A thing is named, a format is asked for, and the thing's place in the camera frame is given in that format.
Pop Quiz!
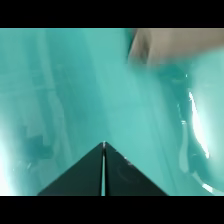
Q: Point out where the beige garment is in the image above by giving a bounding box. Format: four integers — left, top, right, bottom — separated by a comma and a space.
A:
127, 28, 224, 66

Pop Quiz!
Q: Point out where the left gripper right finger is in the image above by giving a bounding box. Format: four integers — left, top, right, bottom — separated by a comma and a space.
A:
104, 141, 169, 197

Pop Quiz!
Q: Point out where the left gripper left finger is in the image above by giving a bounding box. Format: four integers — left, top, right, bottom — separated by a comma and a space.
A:
37, 141, 104, 197

